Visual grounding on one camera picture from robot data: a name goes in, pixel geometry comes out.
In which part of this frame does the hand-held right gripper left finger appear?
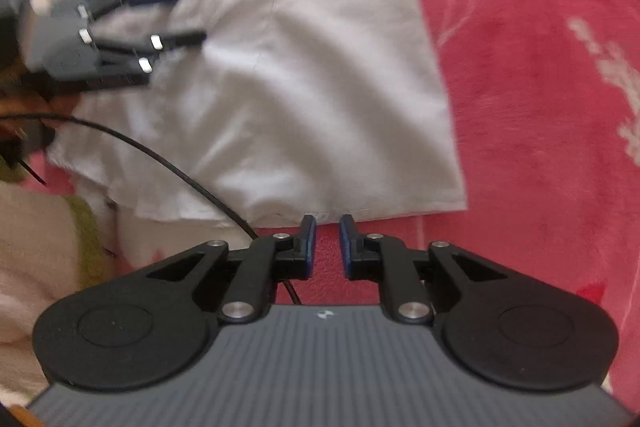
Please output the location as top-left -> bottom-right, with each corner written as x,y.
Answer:
147,214 -> 318,324

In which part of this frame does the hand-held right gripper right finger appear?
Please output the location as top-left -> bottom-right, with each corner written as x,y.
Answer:
339,214 -> 509,324

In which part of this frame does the white garment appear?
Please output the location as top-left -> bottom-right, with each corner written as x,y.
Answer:
47,0 -> 469,229

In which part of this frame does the red floral blanket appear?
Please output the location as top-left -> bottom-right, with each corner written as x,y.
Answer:
47,0 -> 640,408

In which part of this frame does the black cable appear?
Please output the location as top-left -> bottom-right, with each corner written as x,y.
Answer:
0,113 -> 302,306

